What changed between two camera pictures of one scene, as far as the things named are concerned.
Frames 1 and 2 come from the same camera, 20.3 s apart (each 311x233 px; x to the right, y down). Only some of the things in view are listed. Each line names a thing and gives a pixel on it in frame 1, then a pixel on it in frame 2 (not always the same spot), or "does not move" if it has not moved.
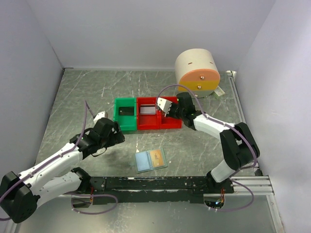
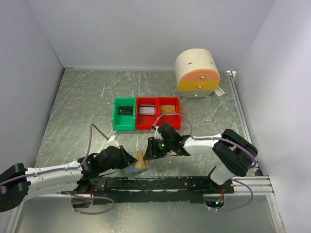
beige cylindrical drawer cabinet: x=196 y=70 does not move
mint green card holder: x=144 y=162 → x=131 y=168
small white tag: x=219 y=91 does not move
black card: x=126 y=110 does not move
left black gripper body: x=112 y=138 → x=120 y=162
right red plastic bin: x=168 y=123 does not move
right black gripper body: x=175 y=111 → x=163 y=146
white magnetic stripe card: x=147 y=109 does not move
